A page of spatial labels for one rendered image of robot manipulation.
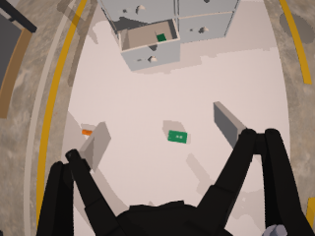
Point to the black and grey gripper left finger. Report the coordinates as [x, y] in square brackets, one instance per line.
[57, 210]

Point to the grey drawer front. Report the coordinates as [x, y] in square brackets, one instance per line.
[140, 48]
[124, 14]
[203, 26]
[186, 7]

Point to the orange aa battery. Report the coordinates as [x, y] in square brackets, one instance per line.
[86, 132]

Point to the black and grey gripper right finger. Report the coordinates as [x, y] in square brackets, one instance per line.
[283, 213]

